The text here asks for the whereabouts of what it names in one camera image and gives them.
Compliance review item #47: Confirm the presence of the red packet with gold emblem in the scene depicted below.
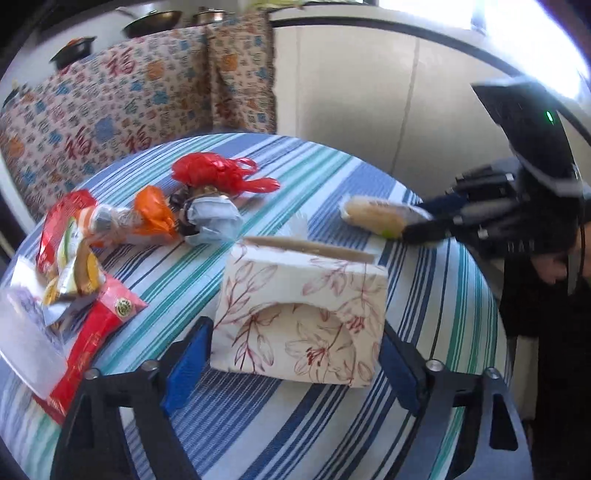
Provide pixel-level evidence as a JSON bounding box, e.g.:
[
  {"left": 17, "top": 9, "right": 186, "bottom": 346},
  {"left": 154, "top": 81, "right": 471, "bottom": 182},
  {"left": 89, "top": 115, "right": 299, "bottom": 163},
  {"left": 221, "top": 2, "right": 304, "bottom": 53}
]
[{"left": 46, "top": 272, "right": 148, "bottom": 425}]

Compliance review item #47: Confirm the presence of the orange white snack wrapper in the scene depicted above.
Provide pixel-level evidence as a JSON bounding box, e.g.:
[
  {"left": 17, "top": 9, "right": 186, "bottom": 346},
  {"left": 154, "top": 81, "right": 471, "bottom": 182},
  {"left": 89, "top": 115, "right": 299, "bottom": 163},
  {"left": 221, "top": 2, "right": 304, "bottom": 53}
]
[{"left": 90, "top": 186, "right": 182, "bottom": 245}]

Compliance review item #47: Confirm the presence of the beige bread packet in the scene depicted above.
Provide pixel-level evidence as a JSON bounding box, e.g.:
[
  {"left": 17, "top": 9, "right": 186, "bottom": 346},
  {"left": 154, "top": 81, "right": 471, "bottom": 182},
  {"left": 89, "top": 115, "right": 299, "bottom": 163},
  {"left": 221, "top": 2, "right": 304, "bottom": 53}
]
[{"left": 342, "top": 196, "right": 432, "bottom": 238}]

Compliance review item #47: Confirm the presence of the black clay pot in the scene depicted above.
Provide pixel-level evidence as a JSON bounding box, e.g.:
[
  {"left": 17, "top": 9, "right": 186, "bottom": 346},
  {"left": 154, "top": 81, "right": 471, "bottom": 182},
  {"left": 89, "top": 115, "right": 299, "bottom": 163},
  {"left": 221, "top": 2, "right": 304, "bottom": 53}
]
[{"left": 50, "top": 38, "right": 95, "bottom": 70}]

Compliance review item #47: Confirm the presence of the person's black clothing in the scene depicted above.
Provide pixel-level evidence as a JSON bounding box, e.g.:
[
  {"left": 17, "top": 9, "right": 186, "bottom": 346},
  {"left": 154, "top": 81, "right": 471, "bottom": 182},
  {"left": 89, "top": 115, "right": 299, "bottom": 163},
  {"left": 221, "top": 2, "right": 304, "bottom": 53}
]
[{"left": 499, "top": 249, "right": 591, "bottom": 480}]

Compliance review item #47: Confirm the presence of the clear plastic packet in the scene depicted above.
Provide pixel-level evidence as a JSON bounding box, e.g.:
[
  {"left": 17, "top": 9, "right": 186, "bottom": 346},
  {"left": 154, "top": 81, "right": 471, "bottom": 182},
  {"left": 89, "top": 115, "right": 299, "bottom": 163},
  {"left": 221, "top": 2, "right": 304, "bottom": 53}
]
[{"left": 0, "top": 286, "right": 70, "bottom": 400}]

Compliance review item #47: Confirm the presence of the dark wok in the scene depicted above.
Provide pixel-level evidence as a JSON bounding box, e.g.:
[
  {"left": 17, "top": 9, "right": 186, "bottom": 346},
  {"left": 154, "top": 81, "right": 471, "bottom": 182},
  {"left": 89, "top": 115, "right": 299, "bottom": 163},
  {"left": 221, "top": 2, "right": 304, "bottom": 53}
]
[{"left": 122, "top": 9, "right": 183, "bottom": 38}]

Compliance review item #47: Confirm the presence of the person's right hand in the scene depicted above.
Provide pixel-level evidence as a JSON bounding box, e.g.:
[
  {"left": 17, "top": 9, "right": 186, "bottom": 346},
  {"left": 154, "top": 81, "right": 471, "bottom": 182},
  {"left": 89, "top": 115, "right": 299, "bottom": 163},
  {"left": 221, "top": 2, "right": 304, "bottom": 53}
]
[{"left": 531, "top": 254, "right": 573, "bottom": 287}]

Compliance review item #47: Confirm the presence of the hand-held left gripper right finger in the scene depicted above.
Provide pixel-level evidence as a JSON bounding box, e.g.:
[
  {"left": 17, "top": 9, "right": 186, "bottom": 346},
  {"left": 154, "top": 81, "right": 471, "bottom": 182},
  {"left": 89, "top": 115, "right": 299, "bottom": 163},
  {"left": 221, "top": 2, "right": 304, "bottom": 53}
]
[{"left": 379, "top": 320, "right": 536, "bottom": 480}]

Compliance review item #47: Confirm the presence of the steel pot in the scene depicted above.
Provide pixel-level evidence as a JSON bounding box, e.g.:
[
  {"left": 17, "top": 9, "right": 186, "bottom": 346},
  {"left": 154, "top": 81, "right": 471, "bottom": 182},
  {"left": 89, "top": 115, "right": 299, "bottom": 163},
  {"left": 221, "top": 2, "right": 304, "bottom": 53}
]
[{"left": 191, "top": 7, "right": 227, "bottom": 26}]

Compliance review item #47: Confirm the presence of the red snack packet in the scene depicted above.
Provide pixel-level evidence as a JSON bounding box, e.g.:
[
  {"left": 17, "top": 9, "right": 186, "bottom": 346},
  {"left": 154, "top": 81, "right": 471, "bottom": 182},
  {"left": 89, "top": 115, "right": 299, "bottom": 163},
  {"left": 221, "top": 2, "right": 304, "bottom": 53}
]
[{"left": 36, "top": 190, "right": 98, "bottom": 278}]

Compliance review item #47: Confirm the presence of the yellow green snack packet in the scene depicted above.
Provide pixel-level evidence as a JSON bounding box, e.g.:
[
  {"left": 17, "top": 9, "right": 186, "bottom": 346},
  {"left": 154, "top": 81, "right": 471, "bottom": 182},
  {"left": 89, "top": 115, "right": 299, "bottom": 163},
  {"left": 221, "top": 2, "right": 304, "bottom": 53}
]
[{"left": 41, "top": 222, "right": 107, "bottom": 308}]

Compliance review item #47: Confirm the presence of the striped tablecloth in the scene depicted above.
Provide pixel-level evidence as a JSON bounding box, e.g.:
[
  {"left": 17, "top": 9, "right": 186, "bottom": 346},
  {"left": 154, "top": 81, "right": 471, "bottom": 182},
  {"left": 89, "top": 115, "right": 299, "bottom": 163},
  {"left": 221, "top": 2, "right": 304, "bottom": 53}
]
[{"left": 0, "top": 133, "right": 515, "bottom": 480}]

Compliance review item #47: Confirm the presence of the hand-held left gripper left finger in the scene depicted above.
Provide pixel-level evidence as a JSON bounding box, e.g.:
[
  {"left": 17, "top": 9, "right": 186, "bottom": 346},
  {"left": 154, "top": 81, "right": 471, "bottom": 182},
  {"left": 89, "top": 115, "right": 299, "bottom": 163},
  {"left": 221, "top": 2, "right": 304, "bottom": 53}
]
[{"left": 51, "top": 316, "right": 215, "bottom": 480}]

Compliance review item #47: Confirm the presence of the patterned sofa blanket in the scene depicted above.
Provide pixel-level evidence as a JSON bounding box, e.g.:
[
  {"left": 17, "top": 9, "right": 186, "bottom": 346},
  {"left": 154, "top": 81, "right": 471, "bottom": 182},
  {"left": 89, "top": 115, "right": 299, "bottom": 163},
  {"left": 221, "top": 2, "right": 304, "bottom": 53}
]
[{"left": 0, "top": 25, "right": 215, "bottom": 222}]

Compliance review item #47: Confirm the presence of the narrow patterned blanket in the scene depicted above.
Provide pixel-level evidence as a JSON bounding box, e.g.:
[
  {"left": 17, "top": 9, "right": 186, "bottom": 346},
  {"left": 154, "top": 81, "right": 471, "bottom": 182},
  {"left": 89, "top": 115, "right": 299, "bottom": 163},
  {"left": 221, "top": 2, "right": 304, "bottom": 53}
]
[{"left": 207, "top": 9, "right": 278, "bottom": 134}]

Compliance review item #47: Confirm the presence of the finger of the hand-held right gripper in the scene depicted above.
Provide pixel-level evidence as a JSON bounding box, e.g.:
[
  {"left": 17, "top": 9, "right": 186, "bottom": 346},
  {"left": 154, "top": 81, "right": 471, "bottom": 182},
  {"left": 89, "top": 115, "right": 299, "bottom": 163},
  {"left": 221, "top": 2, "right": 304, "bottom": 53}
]
[
  {"left": 418, "top": 161, "right": 520, "bottom": 217},
  {"left": 401, "top": 200, "right": 518, "bottom": 245}
]

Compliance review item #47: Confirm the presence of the floral tissue box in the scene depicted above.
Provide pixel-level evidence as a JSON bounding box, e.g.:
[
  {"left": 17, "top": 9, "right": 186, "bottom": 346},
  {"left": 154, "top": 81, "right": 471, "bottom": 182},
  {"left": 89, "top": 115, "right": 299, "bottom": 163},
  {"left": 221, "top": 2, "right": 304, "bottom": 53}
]
[{"left": 210, "top": 210, "right": 389, "bottom": 388}]

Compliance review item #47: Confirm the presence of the red plastic bag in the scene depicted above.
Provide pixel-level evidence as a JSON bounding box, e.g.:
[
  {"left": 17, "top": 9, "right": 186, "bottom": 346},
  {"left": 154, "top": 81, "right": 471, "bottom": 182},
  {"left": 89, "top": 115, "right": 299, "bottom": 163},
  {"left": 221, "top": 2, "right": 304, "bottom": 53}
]
[{"left": 171, "top": 153, "right": 281, "bottom": 195}]

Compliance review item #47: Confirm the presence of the dark brown wrapper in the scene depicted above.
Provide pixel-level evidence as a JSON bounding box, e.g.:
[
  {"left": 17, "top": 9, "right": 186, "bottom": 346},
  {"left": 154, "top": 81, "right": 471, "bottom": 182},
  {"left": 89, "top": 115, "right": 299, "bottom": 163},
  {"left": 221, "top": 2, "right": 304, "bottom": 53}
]
[{"left": 168, "top": 187, "right": 195, "bottom": 236}]

